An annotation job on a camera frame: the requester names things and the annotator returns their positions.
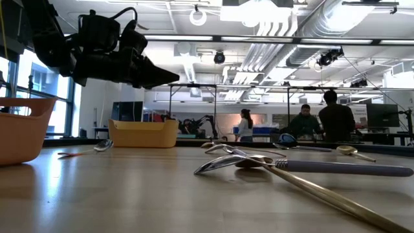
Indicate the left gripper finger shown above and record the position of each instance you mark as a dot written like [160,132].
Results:
[152,72]
[152,87]

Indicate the gold spoon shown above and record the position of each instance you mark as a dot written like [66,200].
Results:
[346,149]
[207,144]
[355,210]

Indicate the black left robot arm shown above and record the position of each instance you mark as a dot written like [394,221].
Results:
[48,39]

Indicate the background black robot arm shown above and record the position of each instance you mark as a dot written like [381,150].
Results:
[207,119]

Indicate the red storage bin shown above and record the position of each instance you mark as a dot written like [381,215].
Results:
[155,117]

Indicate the dark standing panel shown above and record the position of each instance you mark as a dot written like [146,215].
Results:
[127,111]

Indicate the long ceiling light strip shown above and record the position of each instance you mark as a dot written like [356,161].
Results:
[255,39]
[178,37]
[398,42]
[336,41]

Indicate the yellow plastic bin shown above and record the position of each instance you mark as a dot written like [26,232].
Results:
[142,137]

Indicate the large window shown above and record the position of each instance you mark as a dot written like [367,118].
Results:
[45,84]

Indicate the person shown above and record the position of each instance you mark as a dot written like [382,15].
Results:
[336,119]
[246,127]
[304,124]

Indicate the bright ceiling light panel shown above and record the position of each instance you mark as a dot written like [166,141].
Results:
[246,13]

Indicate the orange plastic bin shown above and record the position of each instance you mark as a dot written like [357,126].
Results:
[22,139]

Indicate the blue storage bins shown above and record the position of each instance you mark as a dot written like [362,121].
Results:
[265,130]

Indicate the black ceiling spotlight cluster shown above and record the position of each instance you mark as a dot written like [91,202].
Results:
[359,83]
[330,57]

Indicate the dark computer monitor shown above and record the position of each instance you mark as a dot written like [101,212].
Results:
[383,115]

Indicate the black equipment stand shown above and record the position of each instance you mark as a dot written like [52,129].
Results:
[410,126]

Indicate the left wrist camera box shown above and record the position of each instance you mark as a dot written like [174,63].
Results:
[98,32]

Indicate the white ventilation duct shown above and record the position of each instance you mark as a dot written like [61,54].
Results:
[190,69]

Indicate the black metal frame stand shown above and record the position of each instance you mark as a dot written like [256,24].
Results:
[194,85]
[288,106]

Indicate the black ceiling camera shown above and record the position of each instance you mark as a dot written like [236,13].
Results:
[219,57]

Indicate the black overhead rail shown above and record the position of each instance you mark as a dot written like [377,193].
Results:
[216,38]

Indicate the large silver ventilation duct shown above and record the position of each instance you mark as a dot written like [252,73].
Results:
[323,26]

